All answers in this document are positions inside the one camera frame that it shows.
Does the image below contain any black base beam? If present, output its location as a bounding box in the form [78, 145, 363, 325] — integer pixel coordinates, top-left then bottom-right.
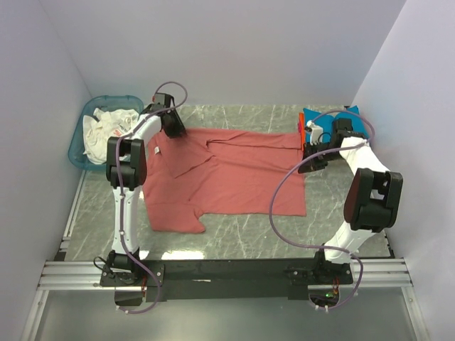
[100, 257, 353, 302]

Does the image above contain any folded blue t-shirt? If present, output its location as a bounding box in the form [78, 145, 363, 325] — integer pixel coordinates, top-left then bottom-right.
[303, 106, 369, 142]

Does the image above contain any teal plastic bin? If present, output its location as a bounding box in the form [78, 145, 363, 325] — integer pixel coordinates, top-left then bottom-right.
[68, 95, 144, 172]

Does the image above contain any aluminium frame rail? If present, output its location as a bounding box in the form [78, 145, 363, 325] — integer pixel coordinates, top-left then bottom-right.
[19, 237, 118, 341]

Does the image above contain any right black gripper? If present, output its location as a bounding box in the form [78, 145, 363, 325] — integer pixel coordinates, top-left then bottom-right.
[298, 141, 343, 174]

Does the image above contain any dusty red t-shirt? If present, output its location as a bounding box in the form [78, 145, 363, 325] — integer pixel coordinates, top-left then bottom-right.
[143, 128, 306, 234]

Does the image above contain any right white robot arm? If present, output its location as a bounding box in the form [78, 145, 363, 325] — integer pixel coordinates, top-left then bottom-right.
[298, 118, 403, 283]

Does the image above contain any folded orange t-shirt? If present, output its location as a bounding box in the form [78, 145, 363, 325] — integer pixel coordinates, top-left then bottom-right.
[298, 112, 306, 151]

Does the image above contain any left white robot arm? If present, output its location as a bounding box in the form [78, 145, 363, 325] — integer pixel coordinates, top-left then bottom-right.
[93, 92, 186, 288]

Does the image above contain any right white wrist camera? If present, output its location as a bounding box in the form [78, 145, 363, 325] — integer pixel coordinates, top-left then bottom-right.
[304, 120, 323, 145]

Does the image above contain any crumpled white t-shirt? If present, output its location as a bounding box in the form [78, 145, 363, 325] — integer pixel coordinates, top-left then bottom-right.
[82, 108, 139, 165]

